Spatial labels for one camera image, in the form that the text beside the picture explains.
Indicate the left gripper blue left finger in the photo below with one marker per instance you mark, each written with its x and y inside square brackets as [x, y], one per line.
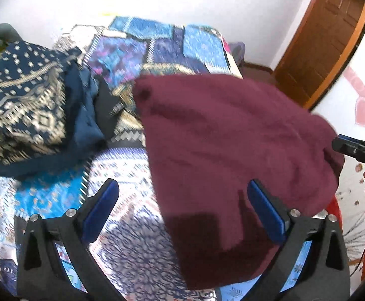
[96, 210]

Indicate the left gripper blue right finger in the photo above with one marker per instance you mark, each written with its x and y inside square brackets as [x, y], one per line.
[271, 212]

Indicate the maroon button shirt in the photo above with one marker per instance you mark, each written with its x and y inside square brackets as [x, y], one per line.
[207, 136]

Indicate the dark blue folded clothes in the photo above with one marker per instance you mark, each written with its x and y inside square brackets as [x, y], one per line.
[83, 136]

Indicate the blue patchwork bedspread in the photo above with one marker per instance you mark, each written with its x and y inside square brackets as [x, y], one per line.
[134, 249]

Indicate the white sliding wardrobe door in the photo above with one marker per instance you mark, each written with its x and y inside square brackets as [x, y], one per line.
[344, 104]

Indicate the navy patterned folded garment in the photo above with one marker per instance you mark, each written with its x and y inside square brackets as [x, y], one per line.
[33, 100]

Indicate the brown wooden door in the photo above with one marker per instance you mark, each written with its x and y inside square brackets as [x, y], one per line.
[323, 45]

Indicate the grey purple backpack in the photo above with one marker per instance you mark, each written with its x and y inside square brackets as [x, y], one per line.
[237, 50]

